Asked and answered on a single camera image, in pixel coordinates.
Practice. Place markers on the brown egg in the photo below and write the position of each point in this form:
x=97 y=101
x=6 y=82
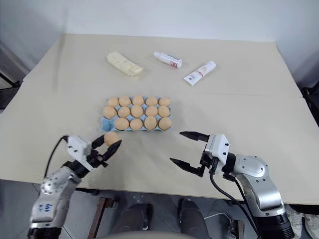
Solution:
x=164 y=111
x=165 y=123
x=136 y=124
x=111 y=138
x=124 y=100
x=123 y=111
x=151 y=100
x=112 y=101
x=138 y=99
x=136 y=111
x=109 y=112
x=121 y=124
x=151 y=123
x=164 y=101
x=151 y=111

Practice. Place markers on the black stand frame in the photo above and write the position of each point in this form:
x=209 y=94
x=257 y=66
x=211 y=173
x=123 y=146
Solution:
x=7 y=82

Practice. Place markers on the blue egg tray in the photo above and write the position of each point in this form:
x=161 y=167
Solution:
x=106 y=123

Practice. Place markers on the white spray bottle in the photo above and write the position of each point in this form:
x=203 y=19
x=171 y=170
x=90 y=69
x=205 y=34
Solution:
x=167 y=59

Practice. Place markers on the yellow wrapped bread pack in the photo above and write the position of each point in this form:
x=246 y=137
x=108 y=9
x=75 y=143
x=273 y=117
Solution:
x=124 y=64

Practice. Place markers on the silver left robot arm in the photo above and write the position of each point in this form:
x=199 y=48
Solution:
x=53 y=196

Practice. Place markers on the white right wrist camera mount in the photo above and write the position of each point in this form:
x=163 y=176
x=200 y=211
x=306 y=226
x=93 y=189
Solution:
x=220 y=149

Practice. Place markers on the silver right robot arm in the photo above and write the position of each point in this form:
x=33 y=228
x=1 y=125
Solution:
x=259 y=179

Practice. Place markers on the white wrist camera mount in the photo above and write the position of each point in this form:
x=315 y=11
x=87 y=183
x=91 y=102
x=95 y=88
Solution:
x=220 y=149
x=77 y=148

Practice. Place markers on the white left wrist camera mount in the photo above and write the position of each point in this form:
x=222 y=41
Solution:
x=77 y=148

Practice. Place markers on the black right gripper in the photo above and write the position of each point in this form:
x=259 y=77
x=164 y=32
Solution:
x=207 y=159

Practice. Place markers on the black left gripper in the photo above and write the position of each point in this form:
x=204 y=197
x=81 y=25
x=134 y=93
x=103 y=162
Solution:
x=96 y=158

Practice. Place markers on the black equipment case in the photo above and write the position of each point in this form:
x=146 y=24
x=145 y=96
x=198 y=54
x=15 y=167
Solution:
x=311 y=99

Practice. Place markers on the dark rounded shape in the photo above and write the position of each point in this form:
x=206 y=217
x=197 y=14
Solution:
x=135 y=219
x=192 y=217

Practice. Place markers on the white cream tube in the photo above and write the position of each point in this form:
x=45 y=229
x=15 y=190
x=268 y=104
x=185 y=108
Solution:
x=199 y=73

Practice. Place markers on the rusty metal table leg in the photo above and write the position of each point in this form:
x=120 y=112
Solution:
x=98 y=215
x=238 y=229

